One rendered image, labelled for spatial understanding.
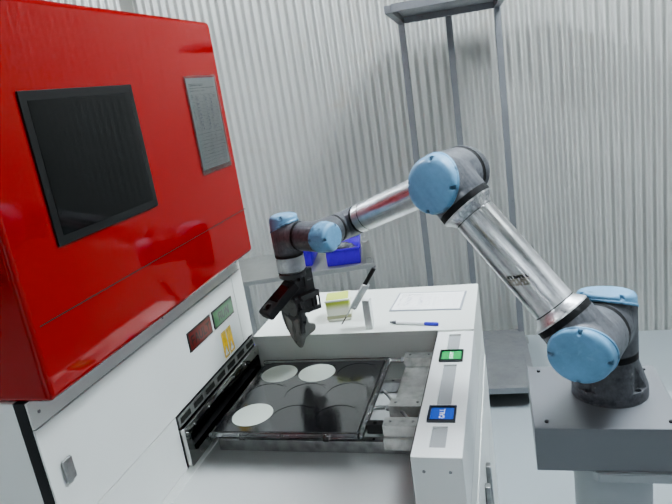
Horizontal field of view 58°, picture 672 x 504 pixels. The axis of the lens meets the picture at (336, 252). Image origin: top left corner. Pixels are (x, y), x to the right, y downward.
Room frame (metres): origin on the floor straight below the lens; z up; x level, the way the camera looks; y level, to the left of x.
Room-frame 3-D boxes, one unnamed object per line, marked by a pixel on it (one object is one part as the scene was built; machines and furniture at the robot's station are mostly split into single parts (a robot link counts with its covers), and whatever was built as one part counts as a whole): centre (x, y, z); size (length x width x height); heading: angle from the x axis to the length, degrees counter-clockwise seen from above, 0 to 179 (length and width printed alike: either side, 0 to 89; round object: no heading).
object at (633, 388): (1.15, -0.53, 0.96); 0.15 x 0.15 x 0.10
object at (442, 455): (1.20, -0.20, 0.89); 0.55 x 0.09 x 0.14; 163
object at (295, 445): (1.24, 0.11, 0.84); 0.50 x 0.02 x 0.03; 73
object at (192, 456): (1.42, 0.33, 0.89); 0.44 x 0.02 x 0.10; 163
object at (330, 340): (1.71, -0.08, 0.89); 0.62 x 0.35 x 0.14; 73
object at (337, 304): (1.69, 0.02, 1.00); 0.07 x 0.07 x 0.07; 85
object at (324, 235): (1.47, 0.03, 1.27); 0.11 x 0.11 x 0.08; 51
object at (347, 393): (1.37, 0.13, 0.90); 0.34 x 0.34 x 0.01; 73
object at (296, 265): (1.53, 0.12, 1.19); 0.08 x 0.08 x 0.05
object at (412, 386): (1.31, -0.13, 0.87); 0.36 x 0.08 x 0.03; 163
